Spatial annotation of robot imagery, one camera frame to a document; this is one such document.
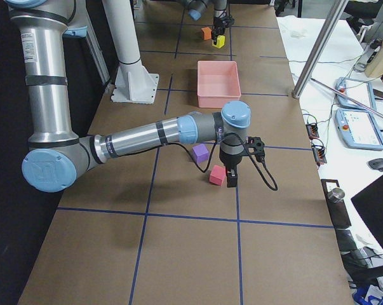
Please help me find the orange circuit board upper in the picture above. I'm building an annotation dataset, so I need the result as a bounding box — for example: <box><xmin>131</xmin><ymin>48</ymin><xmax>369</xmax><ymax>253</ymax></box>
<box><xmin>306</xmin><ymin>123</ymin><xmax>319</xmax><ymax>140</ymax></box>

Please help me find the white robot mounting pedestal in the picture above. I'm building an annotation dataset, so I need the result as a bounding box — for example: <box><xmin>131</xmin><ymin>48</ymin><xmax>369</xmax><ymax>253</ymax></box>
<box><xmin>102</xmin><ymin>0</ymin><xmax>159</xmax><ymax>104</ymax></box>

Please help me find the yellow foam block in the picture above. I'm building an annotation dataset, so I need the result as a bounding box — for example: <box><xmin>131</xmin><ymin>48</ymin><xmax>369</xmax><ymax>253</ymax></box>
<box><xmin>212</xmin><ymin>35</ymin><xmax>225</xmax><ymax>49</ymax></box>

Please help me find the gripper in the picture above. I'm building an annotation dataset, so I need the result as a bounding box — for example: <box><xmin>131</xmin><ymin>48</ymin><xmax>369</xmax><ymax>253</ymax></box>
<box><xmin>212</xmin><ymin>17</ymin><xmax>225</xmax><ymax>41</ymax></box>
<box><xmin>219</xmin><ymin>142</ymin><xmax>245</xmax><ymax>187</ymax></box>

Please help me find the pink plastic bin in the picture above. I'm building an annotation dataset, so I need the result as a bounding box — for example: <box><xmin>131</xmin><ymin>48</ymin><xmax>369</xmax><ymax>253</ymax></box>
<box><xmin>197</xmin><ymin>60</ymin><xmax>241</xmax><ymax>108</ymax></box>

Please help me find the black computer mouse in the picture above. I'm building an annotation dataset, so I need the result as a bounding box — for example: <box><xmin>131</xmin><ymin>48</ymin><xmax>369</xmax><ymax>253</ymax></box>
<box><xmin>367</xmin><ymin>158</ymin><xmax>383</xmax><ymax>172</ymax></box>

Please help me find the metal cylinder weight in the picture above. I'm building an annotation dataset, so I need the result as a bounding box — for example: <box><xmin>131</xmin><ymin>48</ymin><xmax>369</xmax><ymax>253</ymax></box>
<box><xmin>327</xmin><ymin>187</ymin><xmax>346</xmax><ymax>203</ymax></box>

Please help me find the pink foam block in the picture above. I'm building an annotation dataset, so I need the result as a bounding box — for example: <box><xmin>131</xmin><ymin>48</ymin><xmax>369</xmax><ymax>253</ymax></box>
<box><xmin>209</xmin><ymin>165</ymin><xmax>226</xmax><ymax>186</ymax></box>

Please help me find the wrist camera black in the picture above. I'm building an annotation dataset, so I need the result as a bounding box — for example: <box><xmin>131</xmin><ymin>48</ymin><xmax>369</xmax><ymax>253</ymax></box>
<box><xmin>246</xmin><ymin>137</ymin><xmax>265</xmax><ymax>163</ymax></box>

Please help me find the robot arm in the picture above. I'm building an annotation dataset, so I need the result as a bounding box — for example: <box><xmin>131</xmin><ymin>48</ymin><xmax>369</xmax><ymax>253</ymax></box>
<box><xmin>177</xmin><ymin>0</ymin><xmax>234</xmax><ymax>45</ymax></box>
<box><xmin>7</xmin><ymin>1</ymin><xmax>251</xmax><ymax>193</ymax></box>

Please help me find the teach pendant near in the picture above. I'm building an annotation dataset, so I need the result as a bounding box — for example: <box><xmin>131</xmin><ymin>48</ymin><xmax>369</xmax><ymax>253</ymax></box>
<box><xmin>335</xmin><ymin>108</ymin><xmax>383</xmax><ymax>151</ymax></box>

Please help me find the orange circuit board lower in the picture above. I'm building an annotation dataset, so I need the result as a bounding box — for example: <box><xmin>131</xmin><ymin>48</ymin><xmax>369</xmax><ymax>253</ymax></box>
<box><xmin>311</xmin><ymin>144</ymin><xmax>327</xmax><ymax>166</ymax></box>

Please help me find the orange foam block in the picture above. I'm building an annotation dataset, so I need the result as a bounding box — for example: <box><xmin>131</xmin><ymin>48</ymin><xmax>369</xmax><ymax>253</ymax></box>
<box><xmin>201</xmin><ymin>27</ymin><xmax>212</xmax><ymax>41</ymax></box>

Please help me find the orange circuit board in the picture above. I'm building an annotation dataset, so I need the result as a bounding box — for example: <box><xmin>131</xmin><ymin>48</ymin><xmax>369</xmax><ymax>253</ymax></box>
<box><xmin>306</xmin><ymin>123</ymin><xmax>319</xmax><ymax>140</ymax></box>
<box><xmin>311</xmin><ymin>144</ymin><xmax>327</xmax><ymax>166</ymax></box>

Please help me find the aluminium frame post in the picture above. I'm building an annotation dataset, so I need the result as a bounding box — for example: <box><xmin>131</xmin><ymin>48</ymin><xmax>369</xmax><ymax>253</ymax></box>
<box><xmin>292</xmin><ymin>0</ymin><xmax>349</xmax><ymax>98</ymax></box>

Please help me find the black monitor corner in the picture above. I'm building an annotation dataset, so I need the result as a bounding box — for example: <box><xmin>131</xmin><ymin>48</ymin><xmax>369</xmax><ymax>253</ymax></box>
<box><xmin>351</xmin><ymin>175</ymin><xmax>383</xmax><ymax>249</ymax></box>

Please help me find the teach pendant far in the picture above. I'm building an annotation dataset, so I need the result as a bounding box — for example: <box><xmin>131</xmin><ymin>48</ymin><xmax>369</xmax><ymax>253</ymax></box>
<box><xmin>335</xmin><ymin>77</ymin><xmax>376</xmax><ymax>110</ymax></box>

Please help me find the teach pendant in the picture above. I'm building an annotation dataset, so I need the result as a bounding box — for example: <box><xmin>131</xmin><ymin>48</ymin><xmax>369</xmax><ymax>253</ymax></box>
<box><xmin>335</xmin><ymin>77</ymin><xmax>376</xmax><ymax>110</ymax></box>
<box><xmin>335</xmin><ymin>108</ymin><xmax>383</xmax><ymax>151</ymax></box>

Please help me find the black camera cable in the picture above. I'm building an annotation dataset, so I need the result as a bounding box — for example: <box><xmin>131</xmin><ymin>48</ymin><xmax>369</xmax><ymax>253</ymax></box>
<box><xmin>161</xmin><ymin>133</ymin><xmax>279</xmax><ymax>191</ymax></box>

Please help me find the purple foam block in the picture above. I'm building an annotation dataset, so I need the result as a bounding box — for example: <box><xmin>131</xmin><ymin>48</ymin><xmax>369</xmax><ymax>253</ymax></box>
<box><xmin>191</xmin><ymin>144</ymin><xmax>210</xmax><ymax>164</ymax></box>

